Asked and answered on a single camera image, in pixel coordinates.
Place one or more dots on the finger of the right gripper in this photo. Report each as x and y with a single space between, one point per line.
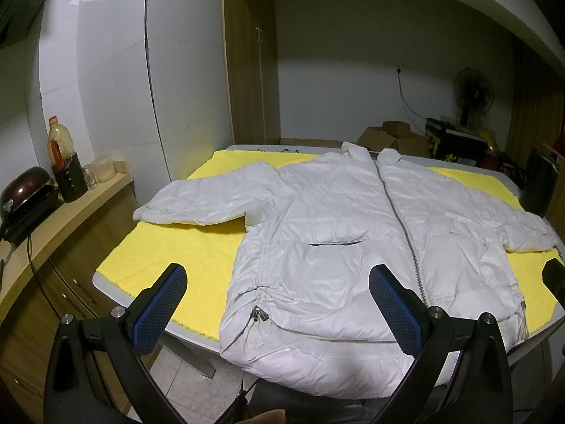
553 275

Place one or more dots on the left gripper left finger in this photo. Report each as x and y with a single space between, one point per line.
75 390

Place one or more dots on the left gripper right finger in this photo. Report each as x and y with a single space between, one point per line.
460 372

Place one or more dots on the white puffer jacket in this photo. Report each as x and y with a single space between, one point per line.
299 311

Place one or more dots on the wooden counter cabinet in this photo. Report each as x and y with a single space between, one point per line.
50 274

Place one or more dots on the yellow towel blanket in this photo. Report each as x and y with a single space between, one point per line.
194 247

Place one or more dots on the dark red rice cooker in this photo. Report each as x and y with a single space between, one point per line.
25 203

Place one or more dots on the black knife holder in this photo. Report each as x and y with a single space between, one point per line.
70 179

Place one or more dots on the small glass jar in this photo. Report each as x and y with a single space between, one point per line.
89 177

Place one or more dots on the clear plastic container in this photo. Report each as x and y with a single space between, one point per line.
103 168

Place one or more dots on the black yellow printed box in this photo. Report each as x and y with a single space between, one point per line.
446 143

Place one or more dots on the cardboard boxes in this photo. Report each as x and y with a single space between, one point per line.
397 135

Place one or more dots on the black standing fan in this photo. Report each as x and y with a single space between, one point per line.
474 95

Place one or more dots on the cooking oil bottle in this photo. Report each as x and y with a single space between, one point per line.
60 144

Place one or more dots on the wooden wardrobe door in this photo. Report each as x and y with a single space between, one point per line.
251 57

